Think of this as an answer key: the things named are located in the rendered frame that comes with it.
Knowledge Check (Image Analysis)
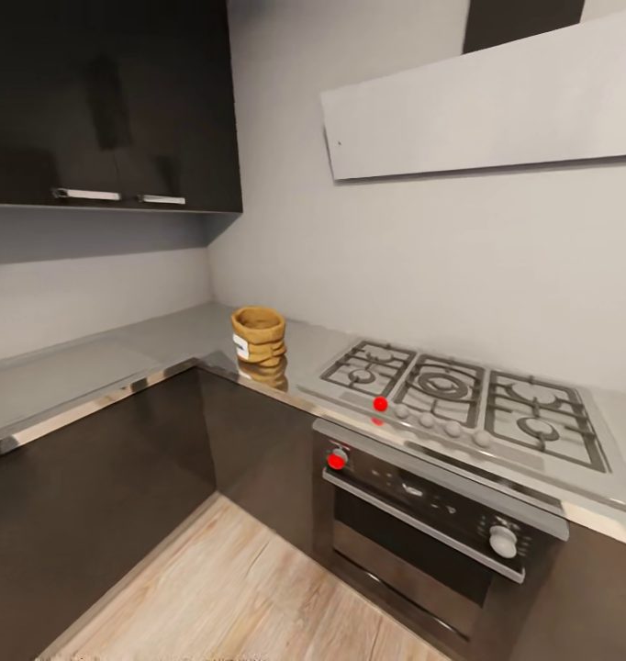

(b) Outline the popcorn bag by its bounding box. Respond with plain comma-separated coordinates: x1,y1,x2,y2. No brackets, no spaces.
231,306,286,366

